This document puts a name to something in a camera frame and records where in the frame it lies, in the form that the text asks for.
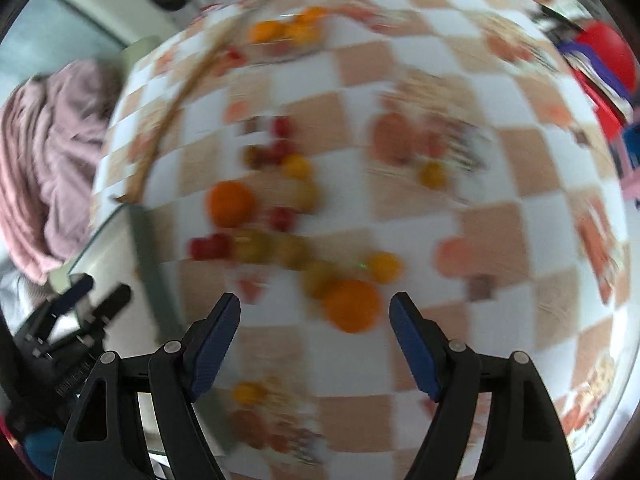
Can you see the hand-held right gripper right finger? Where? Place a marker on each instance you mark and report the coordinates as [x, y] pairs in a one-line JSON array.
[[415, 347]]

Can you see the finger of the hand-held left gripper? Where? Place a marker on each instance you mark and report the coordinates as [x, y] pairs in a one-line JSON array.
[[77, 287], [114, 299]]

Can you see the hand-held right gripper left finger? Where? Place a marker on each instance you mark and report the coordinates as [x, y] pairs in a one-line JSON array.
[[215, 342]]

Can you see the large orange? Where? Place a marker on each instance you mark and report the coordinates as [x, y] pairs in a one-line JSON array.
[[351, 306], [231, 203]]

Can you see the small orange tangerine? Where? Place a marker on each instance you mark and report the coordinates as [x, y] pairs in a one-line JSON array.
[[384, 266]]

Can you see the small red fruit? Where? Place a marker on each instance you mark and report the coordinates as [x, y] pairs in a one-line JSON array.
[[210, 247], [282, 127], [282, 218]]

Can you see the yellow-green small fruit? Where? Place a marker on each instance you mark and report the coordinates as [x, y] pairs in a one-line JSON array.
[[320, 278], [295, 253], [252, 246]]

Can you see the checkered printed tablecloth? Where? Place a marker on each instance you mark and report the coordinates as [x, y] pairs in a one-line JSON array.
[[500, 260]]

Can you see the pink blanket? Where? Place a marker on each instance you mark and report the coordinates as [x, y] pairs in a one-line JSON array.
[[50, 160]]

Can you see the small yellow fruit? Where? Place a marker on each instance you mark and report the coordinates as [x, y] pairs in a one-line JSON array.
[[432, 175], [297, 166]]

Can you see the reddish-green small fruit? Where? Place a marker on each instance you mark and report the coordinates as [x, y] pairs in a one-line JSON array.
[[252, 156]]

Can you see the pale green chair back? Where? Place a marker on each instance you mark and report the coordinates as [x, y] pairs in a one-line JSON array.
[[140, 55]]

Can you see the orange in glass plate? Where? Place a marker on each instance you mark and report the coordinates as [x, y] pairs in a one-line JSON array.
[[303, 35], [267, 31], [314, 14]]

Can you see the red object at right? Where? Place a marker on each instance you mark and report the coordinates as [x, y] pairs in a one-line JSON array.
[[595, 80]]

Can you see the red round object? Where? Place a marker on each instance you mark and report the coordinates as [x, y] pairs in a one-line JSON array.
[[607, 55]]

